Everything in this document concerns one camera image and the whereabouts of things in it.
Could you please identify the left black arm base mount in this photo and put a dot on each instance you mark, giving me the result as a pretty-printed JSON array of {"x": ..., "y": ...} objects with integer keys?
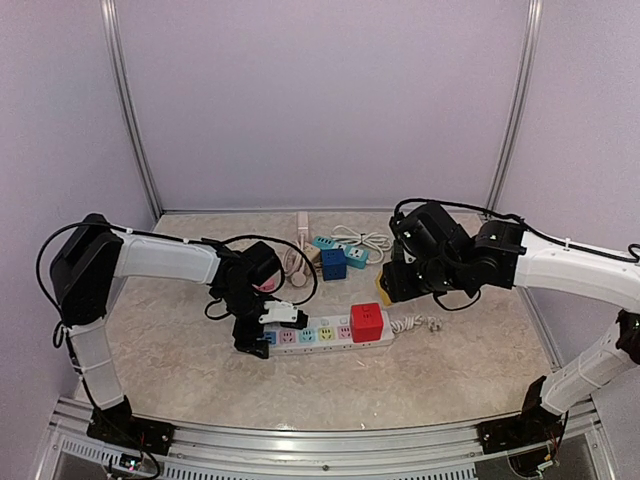
[{"x": 118, "y": 425}]

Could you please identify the red cube socket adapter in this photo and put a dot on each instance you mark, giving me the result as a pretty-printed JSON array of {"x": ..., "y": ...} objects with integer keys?
[{"x": 366, "y": 322}]

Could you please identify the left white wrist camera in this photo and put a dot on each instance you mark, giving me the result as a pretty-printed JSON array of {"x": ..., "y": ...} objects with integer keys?
[{"x": 285, "y": 314}]

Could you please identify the pink flat plug adapter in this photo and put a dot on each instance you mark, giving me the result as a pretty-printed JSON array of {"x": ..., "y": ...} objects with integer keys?
[{"x": 268, "y": 285}]

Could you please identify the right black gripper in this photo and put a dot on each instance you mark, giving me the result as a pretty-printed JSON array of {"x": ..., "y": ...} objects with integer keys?
[{"x": 399, "y": 286}]

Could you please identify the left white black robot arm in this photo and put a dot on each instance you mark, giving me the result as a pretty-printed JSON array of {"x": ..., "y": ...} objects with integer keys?
[{"x": 97, "y": 254}]

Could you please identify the left aluminium corner post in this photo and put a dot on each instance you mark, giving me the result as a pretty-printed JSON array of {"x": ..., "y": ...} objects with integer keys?
[{"x": 116, "y": 54}]

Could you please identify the white multicolour power strip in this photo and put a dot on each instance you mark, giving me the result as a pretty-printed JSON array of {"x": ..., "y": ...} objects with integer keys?
[{"x": 322, "y": 335}]

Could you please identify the aluminium front frame rail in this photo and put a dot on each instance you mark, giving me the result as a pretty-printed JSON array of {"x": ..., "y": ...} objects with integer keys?
[{"x": 200, "y": 451}]

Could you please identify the teal power strip with cord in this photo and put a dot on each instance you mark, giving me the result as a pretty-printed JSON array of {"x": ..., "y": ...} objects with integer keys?
[{"x": 361, "y": 249}]

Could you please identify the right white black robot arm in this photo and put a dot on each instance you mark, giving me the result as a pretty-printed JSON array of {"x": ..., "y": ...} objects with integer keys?
[{"x": 440, "y": 257}]

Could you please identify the dark blue cube socket adapter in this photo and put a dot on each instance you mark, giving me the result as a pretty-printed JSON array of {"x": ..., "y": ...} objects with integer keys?
[{"x": 333, "y": 265}]

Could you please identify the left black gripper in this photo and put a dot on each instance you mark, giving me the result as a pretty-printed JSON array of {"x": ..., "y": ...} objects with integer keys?
[{"x": 241, "y": 333}]

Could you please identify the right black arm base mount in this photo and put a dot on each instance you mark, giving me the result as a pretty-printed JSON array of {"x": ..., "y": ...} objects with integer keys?
[{"x": 533, "y": 424}]

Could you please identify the aluminium corner post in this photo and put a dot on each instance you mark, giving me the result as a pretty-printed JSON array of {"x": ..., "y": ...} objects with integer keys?
[
  {"x": 116, "y": 54},
  {"x": 518, "y": 102}
]

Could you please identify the right aluminium corner post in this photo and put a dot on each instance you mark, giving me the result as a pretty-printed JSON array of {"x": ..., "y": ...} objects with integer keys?
[{"x": 518, "y": 102}]

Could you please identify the yellow cube socket adapter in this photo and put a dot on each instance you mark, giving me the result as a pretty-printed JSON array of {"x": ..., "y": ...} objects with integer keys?
[{"x": 384, "y": 296}]

